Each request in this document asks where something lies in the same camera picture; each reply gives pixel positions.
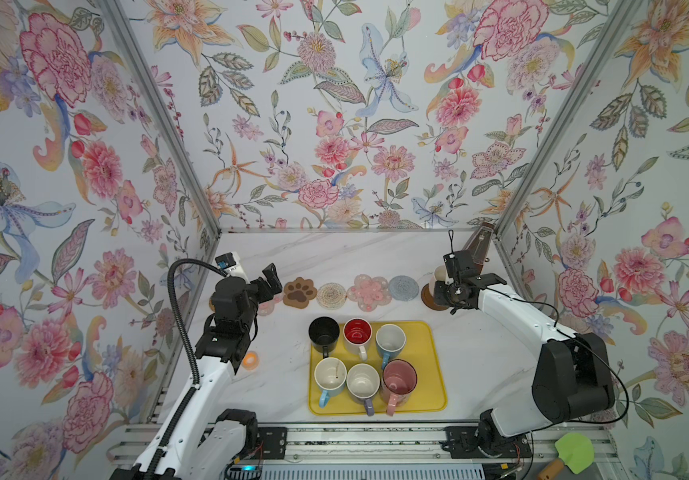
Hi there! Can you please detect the pale pink flower coaster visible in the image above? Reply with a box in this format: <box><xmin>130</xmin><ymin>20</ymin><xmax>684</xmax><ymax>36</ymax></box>
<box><xmin>258</xmin><ymin>294</ymin><xmax>282</xmax><ymax>316</ymax></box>

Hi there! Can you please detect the cream mug pink handle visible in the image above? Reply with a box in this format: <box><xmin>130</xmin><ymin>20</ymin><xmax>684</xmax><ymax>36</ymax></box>
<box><xmin>428</xmin><ymin>265</ymin><xmax>447</xmax><ymax>291</ymax></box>

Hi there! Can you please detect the cork paw print coaster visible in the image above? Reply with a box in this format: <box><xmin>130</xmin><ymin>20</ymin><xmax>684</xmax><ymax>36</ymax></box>
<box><xmin>282</xmin><ymin>277</ymin><xmax>318</xmax><ymax>309</ymax></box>

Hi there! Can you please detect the brown wooden round coaster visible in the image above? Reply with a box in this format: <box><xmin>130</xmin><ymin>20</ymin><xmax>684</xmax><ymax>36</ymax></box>
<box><xmin>420</xmin><ymin>284</ymin><xmax>448</xmax><ymax>311</ymax></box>

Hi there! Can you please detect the grey round coaster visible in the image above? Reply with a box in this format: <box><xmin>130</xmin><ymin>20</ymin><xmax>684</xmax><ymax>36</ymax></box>
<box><xmin>388</xmin><ymin>275</ymin><xmax>420</xmax><ymax>302</ymax></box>

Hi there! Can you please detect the white embroidered round coaster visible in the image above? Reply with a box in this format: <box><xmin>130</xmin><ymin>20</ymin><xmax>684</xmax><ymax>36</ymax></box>
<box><xmin>316</xmin><ymin>282</ymin><xmax>347</xmax><ymax>310</ymax></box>

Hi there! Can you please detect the black mug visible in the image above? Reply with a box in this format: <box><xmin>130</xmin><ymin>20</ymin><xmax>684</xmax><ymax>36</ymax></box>
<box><xmin>308</xmin><ymin>316</ymin><xmax>340</xmax><ymax>358</ymax></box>

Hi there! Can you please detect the white mug light-blue handle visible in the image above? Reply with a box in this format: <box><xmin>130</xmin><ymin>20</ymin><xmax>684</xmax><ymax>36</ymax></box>
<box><xmin>314</xmin><ymin>357</ymin><xmax>347</xmax><ymax>408</ymax></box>

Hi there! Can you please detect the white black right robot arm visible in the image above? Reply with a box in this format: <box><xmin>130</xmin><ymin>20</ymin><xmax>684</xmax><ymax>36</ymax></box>
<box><xmin>432</xmin><ymin>250</ymin><xmax>616</xmax><ymax>455</ymax></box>

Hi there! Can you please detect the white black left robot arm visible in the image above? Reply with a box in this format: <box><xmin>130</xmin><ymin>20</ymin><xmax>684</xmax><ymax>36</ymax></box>
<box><xmin>112</xmin><ymin>252</ymin><xmax>282</xmax><ymax>479</ymax></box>

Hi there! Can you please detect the small orange ball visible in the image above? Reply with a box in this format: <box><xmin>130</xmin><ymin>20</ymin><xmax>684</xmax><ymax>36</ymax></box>
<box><xmin>242</xmin><ymin>351</ymin><xmax>260</xmax><ymax>371</ymax></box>

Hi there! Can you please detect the brown wooden metronome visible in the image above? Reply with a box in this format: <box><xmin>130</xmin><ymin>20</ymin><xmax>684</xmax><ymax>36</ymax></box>
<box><xmin>463</xmin><ymin>222</ymin><xmax>494</xmax><ymax>274</ymax></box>

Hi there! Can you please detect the red interior white mug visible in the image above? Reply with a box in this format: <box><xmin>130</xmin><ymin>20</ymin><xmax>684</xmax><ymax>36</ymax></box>
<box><xmin>342</xmin><ymin>318</ymin><xmax>373</xmax><ymax>362</ymax></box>

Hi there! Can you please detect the green silicone spatula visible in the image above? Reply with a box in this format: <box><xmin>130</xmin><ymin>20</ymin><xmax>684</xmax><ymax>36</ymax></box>
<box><xmin>537</xmin><ymin>432</ymin><xmax>595</xmax><ymax>480</ymax></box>

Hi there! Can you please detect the white mug blue handle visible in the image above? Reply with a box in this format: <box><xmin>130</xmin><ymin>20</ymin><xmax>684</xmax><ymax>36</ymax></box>
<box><xmin>375</xmin><ymin>324</ymin><xmax>406</xmax><ymax>369</ymax></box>

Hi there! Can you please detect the white mug purple handle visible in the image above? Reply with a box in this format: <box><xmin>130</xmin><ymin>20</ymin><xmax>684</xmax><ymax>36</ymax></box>
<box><xmin>346</xmin><ymin>363</ymin><xmax>381</xmax><ymax>417</ymax></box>

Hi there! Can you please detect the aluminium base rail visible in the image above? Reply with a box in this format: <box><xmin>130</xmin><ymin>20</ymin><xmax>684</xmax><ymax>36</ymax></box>
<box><xmin>106</xmin><ymin>422</ymin><xmax>621</xmax><ymax>466</ymax></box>

